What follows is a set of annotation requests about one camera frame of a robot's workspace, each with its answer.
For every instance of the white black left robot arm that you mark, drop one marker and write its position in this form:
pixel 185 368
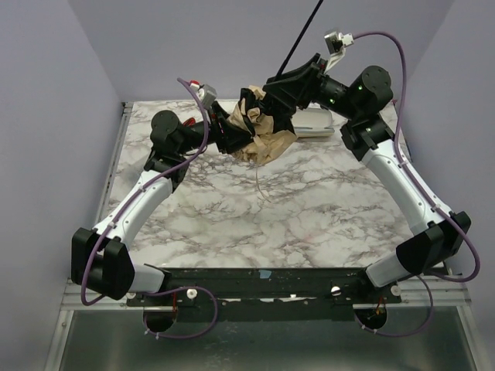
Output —
pixel 100 260

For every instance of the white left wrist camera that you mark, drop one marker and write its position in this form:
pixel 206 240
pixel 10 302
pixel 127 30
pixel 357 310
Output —
pixel 206 93

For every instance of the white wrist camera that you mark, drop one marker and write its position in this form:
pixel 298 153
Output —
pixel 337 43
pixel 206 93

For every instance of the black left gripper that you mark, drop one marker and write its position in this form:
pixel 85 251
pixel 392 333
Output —
pixel 218 128

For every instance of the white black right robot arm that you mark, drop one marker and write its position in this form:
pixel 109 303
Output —
pixel 435 227

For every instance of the beige folding umbrella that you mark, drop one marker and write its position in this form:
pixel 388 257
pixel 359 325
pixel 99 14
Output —
pixel 270 136

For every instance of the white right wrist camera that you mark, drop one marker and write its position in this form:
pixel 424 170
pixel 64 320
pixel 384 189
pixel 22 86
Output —
pixel 337 43

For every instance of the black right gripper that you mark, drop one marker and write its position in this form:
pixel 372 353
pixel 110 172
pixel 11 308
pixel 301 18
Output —
pixel 315 78

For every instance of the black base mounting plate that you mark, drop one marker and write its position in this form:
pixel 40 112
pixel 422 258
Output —
pixel 266 294

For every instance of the beige zippered umbrella case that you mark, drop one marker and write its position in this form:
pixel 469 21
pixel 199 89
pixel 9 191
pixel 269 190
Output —
pixel 313 123

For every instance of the red yellow pliers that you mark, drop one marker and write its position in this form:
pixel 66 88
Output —
pixel 191 122

